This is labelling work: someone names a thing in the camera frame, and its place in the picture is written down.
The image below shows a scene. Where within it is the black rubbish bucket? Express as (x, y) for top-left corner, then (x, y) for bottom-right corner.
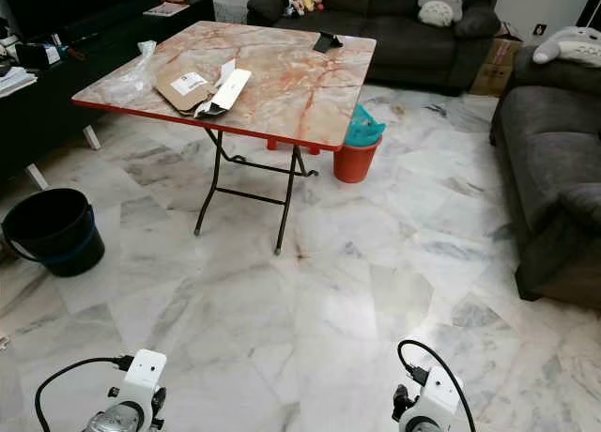
(2, 188), (106, 278)

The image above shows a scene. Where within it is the black TV cabinet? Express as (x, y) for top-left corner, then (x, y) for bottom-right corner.
(0, 0), (216, 187)

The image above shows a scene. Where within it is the white paper stack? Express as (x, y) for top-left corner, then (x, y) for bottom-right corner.
(0, 66), (39, 98)

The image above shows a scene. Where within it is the brown cardboard mailer envelope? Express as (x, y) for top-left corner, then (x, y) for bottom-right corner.
(154, 66), (223, 117)

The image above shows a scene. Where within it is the clear plastic bag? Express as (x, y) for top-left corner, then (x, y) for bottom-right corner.
(136, 40), (159, 68)

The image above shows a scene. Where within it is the black television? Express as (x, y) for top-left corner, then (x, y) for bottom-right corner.
(0, 0), (153, 40)

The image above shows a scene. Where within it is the thin printed booklet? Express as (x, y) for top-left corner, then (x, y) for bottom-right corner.
(144, 2), (192, 18)

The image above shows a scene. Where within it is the white paper packaging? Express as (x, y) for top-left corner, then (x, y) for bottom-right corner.
(196, 60), (253, 119)

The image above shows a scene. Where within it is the white lace covered stool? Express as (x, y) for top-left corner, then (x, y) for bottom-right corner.
(212, 0), (251, 23)

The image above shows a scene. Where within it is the marble top folding table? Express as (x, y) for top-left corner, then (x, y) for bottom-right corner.
(71, 21), (378, 256)

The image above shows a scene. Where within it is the orange plastic bucket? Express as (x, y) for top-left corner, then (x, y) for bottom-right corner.
(332, 136), (383, 184)

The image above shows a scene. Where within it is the small black stand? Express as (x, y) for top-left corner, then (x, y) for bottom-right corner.
(313, 31), (345, 54)

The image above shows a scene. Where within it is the teal plastic bag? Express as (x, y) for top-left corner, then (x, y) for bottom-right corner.
(343, 104), (387, 149)

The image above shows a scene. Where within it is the dark grey sofa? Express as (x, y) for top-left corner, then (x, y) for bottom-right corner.
(246, 0), (503, 96)

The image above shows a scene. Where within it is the brown cardboard box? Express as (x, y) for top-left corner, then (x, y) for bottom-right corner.
(470, 21), (524, 98)

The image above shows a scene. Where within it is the dark grey armchair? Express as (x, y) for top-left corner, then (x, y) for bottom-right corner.
(490, 45), (601, 307)

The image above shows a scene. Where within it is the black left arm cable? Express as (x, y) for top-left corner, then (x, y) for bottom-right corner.
(35, 355), (135, 432)

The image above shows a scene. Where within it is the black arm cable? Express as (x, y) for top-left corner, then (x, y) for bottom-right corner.
(396, 339), (478, 432)
(35, 355), (135, 432)

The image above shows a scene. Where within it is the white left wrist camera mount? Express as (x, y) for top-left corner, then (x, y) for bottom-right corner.
(113, 348), (169, 425)

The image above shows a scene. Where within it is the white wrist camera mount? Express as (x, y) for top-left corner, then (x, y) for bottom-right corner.
(113, 348), (169, 425)
(411, 365), (464, 432)

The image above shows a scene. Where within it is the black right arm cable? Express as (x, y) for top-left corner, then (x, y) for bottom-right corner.
(396, 339), (478, 432)

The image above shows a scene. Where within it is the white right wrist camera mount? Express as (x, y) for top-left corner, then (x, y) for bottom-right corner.
(411, 365), (464, 432)

